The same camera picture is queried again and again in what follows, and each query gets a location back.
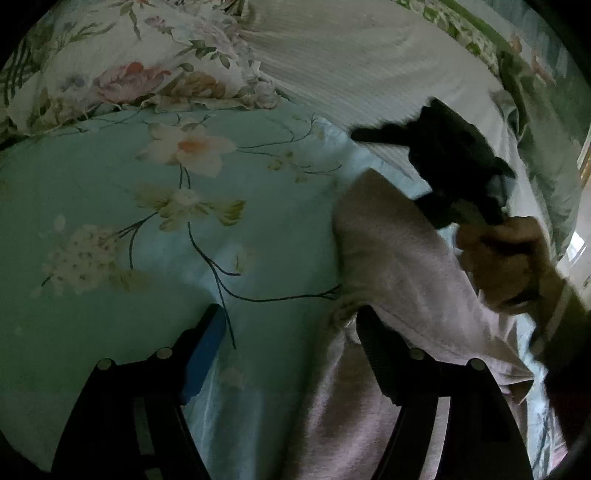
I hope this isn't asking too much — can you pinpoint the floral ruffled pillow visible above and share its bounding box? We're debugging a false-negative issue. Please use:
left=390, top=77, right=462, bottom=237
left=0, top=0, right=283, bottom=139

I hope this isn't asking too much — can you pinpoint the person's right hand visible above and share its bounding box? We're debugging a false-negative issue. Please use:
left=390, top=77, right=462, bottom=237
left=456, top=216, right=567, bottom=316

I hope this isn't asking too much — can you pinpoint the pink small garment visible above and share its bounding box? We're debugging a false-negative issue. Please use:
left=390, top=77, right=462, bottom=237
left=281, top=168, right=536, bottom=480

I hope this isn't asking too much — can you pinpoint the white ribbed blanket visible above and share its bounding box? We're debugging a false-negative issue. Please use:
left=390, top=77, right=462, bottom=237
left=236, top=0, right=546, bottom=232

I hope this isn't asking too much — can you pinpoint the green floral quilt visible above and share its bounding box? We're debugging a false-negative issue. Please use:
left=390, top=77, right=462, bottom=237
left=399, top=0, right=587, bottom=261

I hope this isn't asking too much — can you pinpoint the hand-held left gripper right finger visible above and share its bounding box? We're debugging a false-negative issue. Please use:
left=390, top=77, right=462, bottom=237
left=355, top=306, right=533, bottom=480

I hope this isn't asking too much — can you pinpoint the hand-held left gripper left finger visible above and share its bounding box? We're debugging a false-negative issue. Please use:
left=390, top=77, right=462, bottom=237
left=51, top=304, right=227, bottom=480

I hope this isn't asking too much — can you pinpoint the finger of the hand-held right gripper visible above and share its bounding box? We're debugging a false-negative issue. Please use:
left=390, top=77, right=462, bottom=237
left=351, top=123, right=413, bottom=145

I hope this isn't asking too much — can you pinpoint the person's right forearm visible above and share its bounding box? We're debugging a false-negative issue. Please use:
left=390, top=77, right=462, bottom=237
left=527, top=276, right=591, bottom=460

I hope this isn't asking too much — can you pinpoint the light blue floral bed sheet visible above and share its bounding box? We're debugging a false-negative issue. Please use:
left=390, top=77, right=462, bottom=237
left=0, top=102, right=566, bottom=480

